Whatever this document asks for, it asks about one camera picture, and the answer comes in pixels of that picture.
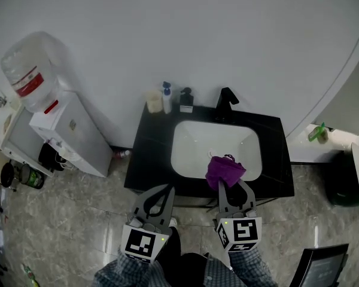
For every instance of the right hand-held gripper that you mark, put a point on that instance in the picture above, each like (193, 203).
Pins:
(245, 230)

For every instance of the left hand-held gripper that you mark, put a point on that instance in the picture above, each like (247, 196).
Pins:
(139, 242)

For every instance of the purple cloth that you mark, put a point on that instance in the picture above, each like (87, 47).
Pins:
(224, 170)

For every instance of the dark soap dispenser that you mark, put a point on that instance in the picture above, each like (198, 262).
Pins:
(186, 102)

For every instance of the person's right forearm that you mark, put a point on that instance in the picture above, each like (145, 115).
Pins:
(245, 272)

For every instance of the person's left forearm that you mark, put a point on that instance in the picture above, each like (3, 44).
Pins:
(122, 275)

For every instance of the white water dispenser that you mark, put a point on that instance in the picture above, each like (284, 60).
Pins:
(83, 142)

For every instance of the white bottle with blue cap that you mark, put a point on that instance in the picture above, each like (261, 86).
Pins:
(167, 103)

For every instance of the person's white shoe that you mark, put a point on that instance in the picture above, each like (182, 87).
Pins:
(173, 222)

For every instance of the black-topped vanity cabinet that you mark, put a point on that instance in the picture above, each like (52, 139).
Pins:
(149, 160)

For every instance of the person's legs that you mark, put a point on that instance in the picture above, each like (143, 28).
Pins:
(191, 268)

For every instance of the white sink basin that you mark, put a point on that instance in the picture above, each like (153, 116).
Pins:
(191, 148)

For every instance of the white ledge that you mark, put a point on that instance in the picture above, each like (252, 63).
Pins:
(305, 151)

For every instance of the dark bin with white lid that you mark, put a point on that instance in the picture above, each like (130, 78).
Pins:
(341, 187)

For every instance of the black faucet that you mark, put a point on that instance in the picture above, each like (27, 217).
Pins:
(222, 100)

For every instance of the black framed panel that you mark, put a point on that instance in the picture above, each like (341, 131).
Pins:
(323, 268)

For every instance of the cream mug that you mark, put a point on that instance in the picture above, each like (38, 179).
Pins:
(154, 102)

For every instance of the brown jar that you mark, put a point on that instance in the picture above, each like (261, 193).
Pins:
(323, 137)

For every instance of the black round pot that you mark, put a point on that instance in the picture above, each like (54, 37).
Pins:
(6, 175)

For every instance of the clear water jug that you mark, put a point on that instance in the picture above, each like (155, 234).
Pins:
(30, 64)

